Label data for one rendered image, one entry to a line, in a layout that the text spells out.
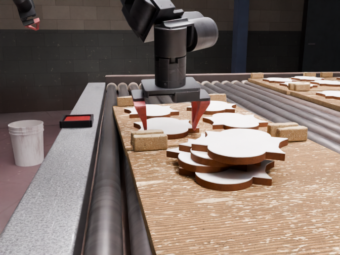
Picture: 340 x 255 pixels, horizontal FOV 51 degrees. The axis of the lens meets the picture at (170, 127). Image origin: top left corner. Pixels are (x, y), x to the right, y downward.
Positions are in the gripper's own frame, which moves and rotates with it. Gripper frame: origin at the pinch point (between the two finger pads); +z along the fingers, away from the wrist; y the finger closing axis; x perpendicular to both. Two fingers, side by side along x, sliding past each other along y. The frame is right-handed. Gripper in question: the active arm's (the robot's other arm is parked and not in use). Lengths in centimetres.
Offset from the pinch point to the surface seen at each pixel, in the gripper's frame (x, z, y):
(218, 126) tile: -2.8, 2.1, -11.1
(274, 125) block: 5.5, -1.3, -19.4
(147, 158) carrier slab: 12.8, -1.2, 6.2
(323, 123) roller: -10.3, 7.6, -41.8
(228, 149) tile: 22.8, -7.4, -3.5
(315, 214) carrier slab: 34.5, -5.1, -9.5
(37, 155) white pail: -233, 134, 77
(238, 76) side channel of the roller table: -97, 24, -54
